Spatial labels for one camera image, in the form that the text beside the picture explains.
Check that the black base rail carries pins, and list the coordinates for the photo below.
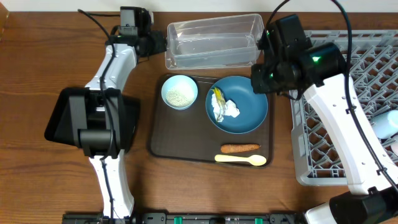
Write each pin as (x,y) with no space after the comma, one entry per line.
(163,218)

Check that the light blue rice bowl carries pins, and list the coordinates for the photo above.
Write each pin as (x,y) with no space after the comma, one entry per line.
(179,92)

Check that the pink cup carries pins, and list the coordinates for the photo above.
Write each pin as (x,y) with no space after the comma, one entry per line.
(394,145)

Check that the black plastic tray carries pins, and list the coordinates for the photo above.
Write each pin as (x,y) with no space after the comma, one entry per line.
(59,118)

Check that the dark blue plate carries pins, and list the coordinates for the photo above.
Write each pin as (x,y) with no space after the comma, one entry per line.
(253,107)

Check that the crumpled white tissue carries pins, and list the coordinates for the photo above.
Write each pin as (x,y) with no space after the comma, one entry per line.
(231,109)

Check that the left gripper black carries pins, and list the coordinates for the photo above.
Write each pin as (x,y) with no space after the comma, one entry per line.
(156,38)

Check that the orange carrot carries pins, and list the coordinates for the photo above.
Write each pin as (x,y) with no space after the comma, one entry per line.
(236,148)

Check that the clear plastic bin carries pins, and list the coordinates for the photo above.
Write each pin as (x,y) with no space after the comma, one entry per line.
(219,42)

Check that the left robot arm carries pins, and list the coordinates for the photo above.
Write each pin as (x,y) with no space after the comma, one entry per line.
(109,129)

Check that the light blue cup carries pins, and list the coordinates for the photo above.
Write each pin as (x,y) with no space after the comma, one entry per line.
(385,125)

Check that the yellow snack wrapper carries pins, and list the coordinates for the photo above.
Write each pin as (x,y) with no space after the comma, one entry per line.
(219,104)

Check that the dark brown serving tray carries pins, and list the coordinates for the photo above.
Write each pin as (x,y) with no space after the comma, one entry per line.
(190,135)

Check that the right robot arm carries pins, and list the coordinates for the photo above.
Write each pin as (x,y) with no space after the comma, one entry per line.
(319,74)

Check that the cream plastic spoon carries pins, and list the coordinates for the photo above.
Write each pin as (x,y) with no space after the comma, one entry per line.
(254,160)

